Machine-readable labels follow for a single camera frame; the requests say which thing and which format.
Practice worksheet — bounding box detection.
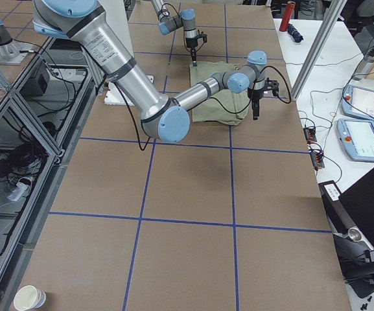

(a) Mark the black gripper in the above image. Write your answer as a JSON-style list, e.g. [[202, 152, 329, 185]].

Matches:
[[184, 29, 207, 67], [247, 78, 279, 121]]

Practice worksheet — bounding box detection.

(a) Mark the olive green long-sleeve shirt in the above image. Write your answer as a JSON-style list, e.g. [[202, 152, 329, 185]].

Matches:
[[189, 62, 249, 126]]

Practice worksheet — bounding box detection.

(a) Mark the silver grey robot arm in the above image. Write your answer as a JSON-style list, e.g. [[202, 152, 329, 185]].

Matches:
[[32, 1, 279, 143], [151, 0, 207, 67]]

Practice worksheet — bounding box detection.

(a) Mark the folded dark blue umbrella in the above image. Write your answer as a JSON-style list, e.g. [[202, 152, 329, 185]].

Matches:
[[287, 23, 303, 43]]

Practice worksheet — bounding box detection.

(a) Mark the red cylinder bottle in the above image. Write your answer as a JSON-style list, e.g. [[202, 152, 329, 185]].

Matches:
[[279, 1, 296, 32]]

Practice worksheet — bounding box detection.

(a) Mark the blue teach pendant far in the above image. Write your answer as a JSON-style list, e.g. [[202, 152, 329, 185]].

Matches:
[[341, 84, 374, 121]]

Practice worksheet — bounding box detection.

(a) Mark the blue teach pendant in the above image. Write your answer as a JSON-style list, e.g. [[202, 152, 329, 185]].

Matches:
[[336, 119, 374, 163], [341, 84, 374, 121]]

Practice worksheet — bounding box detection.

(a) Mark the blue teach pendant near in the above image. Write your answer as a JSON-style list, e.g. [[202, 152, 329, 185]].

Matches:
[[336, 119, 374, 163]]

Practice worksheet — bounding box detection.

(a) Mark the grey water bottle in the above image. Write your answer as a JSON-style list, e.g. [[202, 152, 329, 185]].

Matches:
[[353, 47, 374, 80]]

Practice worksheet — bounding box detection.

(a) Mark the dark box with white label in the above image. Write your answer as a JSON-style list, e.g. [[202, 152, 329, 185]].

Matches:
[[318, 181, 356, 234]]

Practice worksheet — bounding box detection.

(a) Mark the black power brick box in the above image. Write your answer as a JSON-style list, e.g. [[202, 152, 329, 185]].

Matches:
[[20, 62, 50, 97]]

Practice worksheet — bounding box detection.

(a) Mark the paper cup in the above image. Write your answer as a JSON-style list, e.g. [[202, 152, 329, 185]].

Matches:
[[13, 285, 47, 311]]

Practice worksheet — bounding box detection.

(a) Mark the aluminium frame post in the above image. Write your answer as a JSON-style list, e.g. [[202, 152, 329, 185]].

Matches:
[[290, 0, 347, 100]]

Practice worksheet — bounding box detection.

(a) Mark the aluminium frame cart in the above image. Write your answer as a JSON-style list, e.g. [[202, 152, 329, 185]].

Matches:
[[0, 42, 103, 310]]

